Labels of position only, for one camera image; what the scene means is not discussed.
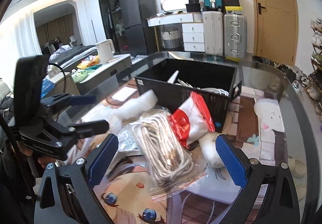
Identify white foam sheet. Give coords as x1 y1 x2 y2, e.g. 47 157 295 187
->
114 90 158 120

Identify anime print table mat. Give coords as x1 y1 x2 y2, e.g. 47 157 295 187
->
80 87 288 223

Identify woven laundry basket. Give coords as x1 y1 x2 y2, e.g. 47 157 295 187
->
161 24 183 51

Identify wooden shoe rack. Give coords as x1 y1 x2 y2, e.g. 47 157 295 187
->
300 18 322 104

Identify black cable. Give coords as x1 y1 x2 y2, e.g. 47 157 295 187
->
47 62 67 94

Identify white plush pillow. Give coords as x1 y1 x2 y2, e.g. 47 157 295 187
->
254 98 285 132

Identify red white plastic bag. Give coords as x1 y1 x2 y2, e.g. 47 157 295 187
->
169 92 215 149

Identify white electric kettle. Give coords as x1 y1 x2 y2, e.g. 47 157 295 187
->
96 39 115 64

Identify white drawer desk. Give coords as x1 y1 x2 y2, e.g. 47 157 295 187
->
147 12 205 52

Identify black handbag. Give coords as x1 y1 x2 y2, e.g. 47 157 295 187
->
186 0 201 12

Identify white trash bin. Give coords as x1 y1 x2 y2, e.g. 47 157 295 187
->
249 56 275 90

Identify white suitcase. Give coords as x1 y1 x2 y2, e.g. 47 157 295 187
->
202 11 224 56

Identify left hand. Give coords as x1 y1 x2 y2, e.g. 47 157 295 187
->
17 142 56 168

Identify oval mirror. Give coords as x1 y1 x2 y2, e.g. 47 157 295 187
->
161 0 189 12

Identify black cardboard box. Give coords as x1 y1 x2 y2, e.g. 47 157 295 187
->
135 58 242 132

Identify black refrigerator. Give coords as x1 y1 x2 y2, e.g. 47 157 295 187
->
120 0 157 56

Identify white charging cable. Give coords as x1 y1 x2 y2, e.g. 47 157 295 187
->
186 83 230 98

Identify silver aluminium suitcase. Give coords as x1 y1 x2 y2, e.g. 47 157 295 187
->
223 14 247 59

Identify white printed plastic pouch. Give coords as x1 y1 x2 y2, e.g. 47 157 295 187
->
167 70 193 88

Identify wooden door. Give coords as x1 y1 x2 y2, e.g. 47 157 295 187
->
254 0 298 65

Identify bagged beige rope coil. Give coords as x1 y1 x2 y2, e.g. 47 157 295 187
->
128 108 210 203

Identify stacked shoe boxes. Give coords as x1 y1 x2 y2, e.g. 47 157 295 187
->
223 0 243 15

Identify grey side cabinet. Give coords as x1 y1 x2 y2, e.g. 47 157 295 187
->
76 54 132 95

